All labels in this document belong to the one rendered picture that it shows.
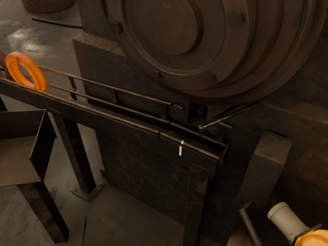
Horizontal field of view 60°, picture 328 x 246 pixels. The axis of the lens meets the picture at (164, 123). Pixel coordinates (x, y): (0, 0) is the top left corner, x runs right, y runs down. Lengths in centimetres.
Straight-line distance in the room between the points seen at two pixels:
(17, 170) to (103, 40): 50
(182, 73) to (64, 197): 121
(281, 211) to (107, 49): 68
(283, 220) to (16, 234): 124
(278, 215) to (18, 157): 81
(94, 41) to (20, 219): 102
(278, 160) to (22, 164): 77
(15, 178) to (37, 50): 199
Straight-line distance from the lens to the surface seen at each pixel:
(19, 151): 108
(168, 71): 58
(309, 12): 54
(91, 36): 103
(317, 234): 73
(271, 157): 74
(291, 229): 78
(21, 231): 163
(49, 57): 273
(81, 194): 162
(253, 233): 86
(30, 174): 99
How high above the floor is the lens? 134
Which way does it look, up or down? 45 degrees down
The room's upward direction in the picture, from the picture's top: straight up
